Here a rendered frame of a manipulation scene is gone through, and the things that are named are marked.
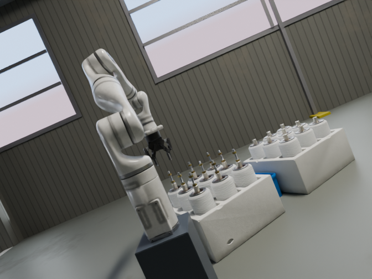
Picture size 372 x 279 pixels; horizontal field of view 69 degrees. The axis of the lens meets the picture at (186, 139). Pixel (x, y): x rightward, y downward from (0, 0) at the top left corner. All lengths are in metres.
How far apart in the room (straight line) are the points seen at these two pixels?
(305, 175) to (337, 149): 0.26
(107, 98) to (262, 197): 0.75
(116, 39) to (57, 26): 0.66
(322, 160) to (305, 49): 2.04
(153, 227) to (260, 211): 0.61
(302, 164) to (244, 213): 0.39
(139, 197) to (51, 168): 2.82
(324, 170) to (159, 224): 0.98
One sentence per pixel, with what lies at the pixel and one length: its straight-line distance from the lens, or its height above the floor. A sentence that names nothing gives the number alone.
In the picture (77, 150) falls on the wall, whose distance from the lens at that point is 3.31.
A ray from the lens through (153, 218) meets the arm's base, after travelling 0.70.
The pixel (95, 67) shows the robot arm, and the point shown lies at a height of 0.84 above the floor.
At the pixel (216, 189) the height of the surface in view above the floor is 0.23.
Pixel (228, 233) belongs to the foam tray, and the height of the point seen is 0.07.
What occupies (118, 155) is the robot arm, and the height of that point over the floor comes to 0.53.
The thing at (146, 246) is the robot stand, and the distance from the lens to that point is 0.71.
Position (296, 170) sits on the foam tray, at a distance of 1.36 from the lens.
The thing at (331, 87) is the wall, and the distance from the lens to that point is 3.40.
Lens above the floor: 0.55
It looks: 4 degrees down
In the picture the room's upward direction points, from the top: 23 degrees counter-clockwise
